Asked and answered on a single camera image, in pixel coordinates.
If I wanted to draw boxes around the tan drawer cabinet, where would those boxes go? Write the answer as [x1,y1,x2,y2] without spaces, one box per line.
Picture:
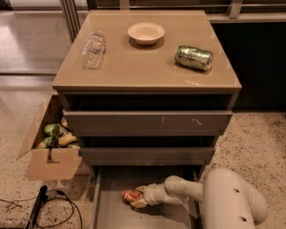
[51,10,242,177]

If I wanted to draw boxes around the black cable left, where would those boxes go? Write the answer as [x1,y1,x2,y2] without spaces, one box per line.
[34,190,84,229]

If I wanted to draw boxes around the red coke can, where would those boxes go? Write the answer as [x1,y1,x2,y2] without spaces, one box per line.
[121,189,142,203]

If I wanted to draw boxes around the green soda can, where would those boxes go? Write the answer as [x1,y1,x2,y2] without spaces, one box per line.
[174,45,214,72]

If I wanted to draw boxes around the snack items in box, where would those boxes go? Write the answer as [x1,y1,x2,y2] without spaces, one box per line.
[35,117,80,149]

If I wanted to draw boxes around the cardboard box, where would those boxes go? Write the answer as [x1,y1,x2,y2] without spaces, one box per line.
[17,94,91,180]

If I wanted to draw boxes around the top grey drawer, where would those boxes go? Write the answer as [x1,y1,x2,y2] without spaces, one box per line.
[64,111,233,136]

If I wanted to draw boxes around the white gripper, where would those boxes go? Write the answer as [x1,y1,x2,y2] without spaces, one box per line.
[131,183,170,209]

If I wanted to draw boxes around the bottom open grey drawer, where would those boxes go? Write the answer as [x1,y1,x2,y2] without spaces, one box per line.
[90,166,203,229]

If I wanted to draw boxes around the middle grey drawer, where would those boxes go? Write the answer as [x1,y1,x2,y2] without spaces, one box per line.
[79,147,214,166]

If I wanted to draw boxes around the white bowl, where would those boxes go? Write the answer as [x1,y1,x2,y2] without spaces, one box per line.
[128,23,165,45]

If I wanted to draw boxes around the black power strip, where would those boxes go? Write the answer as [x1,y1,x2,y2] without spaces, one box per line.
[25,185,48,229]

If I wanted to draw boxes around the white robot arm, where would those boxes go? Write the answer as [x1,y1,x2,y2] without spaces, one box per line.
[122,168,269,229]

